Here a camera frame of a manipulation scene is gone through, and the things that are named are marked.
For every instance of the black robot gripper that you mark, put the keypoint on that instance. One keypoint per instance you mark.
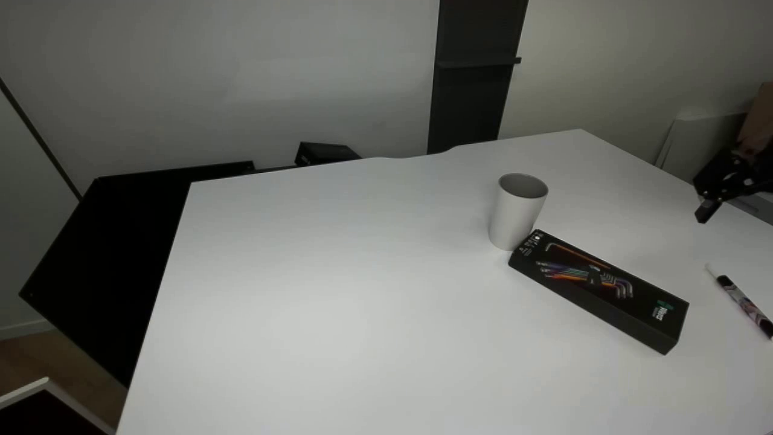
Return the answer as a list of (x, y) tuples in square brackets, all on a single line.
[(730, 175)]

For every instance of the black side table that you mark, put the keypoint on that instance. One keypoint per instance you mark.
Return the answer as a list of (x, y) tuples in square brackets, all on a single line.
[(101, 278)]

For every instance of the white ceramic mug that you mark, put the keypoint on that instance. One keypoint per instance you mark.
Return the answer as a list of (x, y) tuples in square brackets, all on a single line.
[(515, 209)]

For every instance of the cardboard box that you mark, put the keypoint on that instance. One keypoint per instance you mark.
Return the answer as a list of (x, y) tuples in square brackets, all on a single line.
[(758, 128)]

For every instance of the black hex key set box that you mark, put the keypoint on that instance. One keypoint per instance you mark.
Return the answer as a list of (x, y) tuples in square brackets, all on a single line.
[(615, 295)]

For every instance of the black vertical wall panel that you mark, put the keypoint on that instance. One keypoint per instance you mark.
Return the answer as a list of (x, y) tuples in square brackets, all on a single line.
[(474, 59)]

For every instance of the black and white marker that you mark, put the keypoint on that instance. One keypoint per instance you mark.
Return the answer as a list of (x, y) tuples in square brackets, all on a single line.
[(748, 305)]

